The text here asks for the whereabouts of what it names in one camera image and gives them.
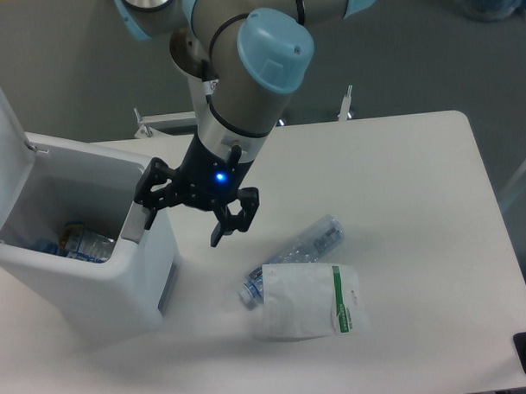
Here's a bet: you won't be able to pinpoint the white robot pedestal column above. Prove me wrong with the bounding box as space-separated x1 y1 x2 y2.
169 27 219 127

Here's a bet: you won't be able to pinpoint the clear plastic water bottle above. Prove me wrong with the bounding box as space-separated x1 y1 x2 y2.
237 214 345 309

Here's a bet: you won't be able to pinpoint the white green plastic pouch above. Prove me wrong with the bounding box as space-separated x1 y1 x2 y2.
261 263 371 341

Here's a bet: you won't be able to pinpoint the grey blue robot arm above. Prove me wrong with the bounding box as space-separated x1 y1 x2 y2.
113 0 376 245

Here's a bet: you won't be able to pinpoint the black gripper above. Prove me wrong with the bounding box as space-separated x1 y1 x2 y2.
133 135 260 247

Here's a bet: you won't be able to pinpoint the white pedestal base frame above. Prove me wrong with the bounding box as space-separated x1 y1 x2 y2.
134 84 354 139

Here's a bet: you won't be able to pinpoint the bottles inside trash can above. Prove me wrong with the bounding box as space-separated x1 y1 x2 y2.
30 221 116 264

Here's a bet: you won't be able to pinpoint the white push-lid trash can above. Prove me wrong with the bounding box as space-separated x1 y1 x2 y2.
0 87 181 340

